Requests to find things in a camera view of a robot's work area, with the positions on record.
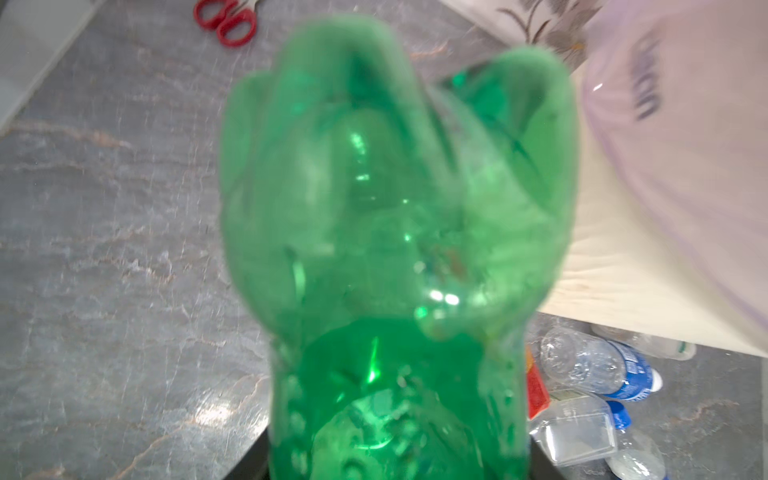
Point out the clear square bottle centre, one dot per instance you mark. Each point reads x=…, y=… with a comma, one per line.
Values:
x=575, y=428

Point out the orange drink bottle red label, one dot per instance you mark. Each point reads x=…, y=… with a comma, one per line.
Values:
x=537, y=393

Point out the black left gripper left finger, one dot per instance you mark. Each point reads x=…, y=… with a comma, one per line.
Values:
x=254, y=465

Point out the clear bottle blue label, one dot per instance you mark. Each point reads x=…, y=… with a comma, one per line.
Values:
x=596, y=365
x=637, y=456

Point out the white ribbed waste bin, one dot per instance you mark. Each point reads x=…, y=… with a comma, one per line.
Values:
x=622, y=270

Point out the clear bottle green label right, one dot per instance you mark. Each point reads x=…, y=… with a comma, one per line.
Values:
x=648, y=345

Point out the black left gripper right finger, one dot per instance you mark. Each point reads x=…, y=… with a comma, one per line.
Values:
x=540, y=467

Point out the pink plastic bin liner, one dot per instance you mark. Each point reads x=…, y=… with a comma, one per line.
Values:
x=676, y=94

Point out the red handled scissors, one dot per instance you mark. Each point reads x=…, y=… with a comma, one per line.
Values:
x=235, y=23

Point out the green bottle yellow cap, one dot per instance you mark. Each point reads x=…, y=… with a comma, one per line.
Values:
x=394, y=237

